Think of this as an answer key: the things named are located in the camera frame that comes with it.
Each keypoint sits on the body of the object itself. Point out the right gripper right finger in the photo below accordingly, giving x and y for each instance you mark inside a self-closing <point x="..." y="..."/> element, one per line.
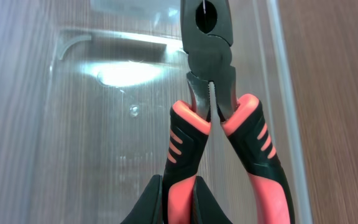
<point x="205" y="209"/>

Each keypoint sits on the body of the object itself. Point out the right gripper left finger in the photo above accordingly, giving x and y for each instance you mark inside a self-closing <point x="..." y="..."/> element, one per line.
<point x="148" y="208"/>

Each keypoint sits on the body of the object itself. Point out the clear plastic container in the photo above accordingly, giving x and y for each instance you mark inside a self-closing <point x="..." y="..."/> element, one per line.
<point x="85" y="94"/>

